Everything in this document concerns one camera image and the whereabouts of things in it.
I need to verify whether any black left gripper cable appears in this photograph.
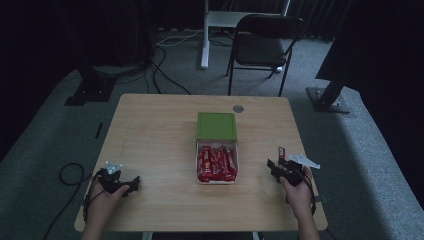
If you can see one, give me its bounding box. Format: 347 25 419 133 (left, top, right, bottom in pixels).
42 162 101 240

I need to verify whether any black floor cable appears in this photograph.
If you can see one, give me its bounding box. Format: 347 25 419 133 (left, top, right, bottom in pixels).
145 44 193 96

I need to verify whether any black metal stand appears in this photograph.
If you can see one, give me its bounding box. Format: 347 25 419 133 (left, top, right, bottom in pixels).
306 74 351 115
64 64 118 107

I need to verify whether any person's right hand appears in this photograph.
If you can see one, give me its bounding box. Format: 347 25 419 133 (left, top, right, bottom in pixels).
279 166 316 218

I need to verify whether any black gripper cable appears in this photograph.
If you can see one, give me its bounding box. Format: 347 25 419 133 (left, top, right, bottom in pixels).
284 171 318 216
42 162 101 240

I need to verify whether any black folding chair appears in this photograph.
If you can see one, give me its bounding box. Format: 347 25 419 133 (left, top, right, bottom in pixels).
225 13 305 98

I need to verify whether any person's left hand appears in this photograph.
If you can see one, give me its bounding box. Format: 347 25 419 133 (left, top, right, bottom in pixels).
85 181 131 225

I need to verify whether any white desk frame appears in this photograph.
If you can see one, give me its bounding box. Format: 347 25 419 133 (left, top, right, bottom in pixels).
200 0 292 73

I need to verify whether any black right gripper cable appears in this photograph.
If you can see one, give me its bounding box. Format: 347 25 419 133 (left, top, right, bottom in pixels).
284 171 318 216

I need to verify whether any white floor cable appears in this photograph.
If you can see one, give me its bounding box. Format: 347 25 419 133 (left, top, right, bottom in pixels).
155 29 205 48

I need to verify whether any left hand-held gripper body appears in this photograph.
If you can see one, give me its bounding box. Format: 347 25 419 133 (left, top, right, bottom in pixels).
96 160 132 195

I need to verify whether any pile of red snack packets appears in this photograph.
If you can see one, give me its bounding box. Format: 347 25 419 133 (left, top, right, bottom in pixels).
197 145 239 183

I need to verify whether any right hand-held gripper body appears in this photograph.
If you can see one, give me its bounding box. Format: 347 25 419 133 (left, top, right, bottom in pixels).
277 153 321 188

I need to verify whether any dark curtain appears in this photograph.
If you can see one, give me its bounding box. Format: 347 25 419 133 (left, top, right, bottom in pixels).
289 0 355 42

